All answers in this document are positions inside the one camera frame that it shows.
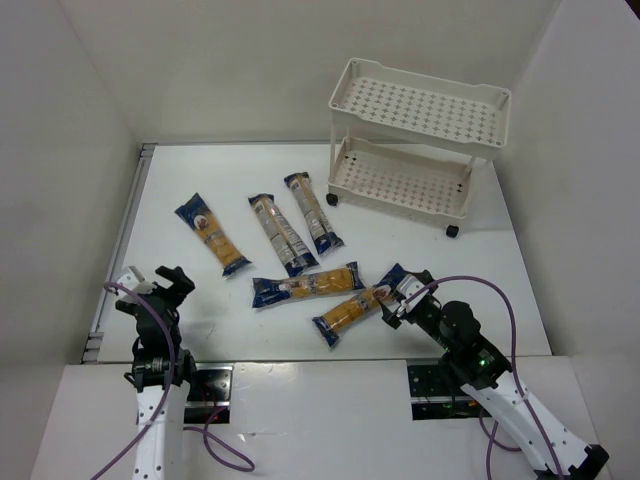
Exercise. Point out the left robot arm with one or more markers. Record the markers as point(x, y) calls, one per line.
point(162, 371)

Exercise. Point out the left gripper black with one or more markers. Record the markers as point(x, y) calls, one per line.
point(151, 295)

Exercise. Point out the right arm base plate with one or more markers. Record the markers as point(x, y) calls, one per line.
point(435, 396)

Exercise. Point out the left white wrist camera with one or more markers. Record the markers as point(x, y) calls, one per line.
point(132, 279)

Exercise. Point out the horizontal pasta bag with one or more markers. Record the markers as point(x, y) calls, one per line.
point(269, 292)

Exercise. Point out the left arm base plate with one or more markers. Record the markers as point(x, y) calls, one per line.
point(210, 396)

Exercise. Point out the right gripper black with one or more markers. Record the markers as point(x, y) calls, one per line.
point(404, 316)

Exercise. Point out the white two-tier rolling cart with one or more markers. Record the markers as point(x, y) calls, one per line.
point(414, 144)

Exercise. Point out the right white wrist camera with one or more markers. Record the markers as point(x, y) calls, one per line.
point(409, 292)

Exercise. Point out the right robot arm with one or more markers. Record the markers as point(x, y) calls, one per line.
point(480, 370)

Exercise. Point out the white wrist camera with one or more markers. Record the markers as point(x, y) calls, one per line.
point(132, 279)
point(409, 292)

